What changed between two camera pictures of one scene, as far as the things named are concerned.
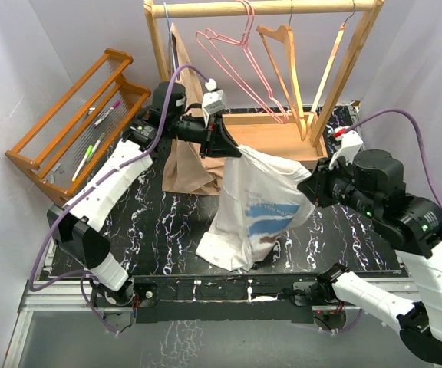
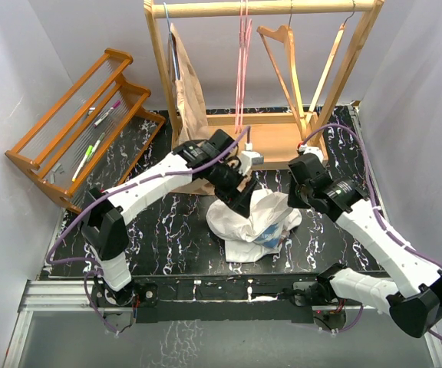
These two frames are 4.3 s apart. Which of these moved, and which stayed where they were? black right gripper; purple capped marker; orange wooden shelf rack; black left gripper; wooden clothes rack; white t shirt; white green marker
Moved: white t shirt; black left gripper; black right gripper
Stayed: orange wooden shelf rack; purple capped marker; wooden clothes rack; white green marker
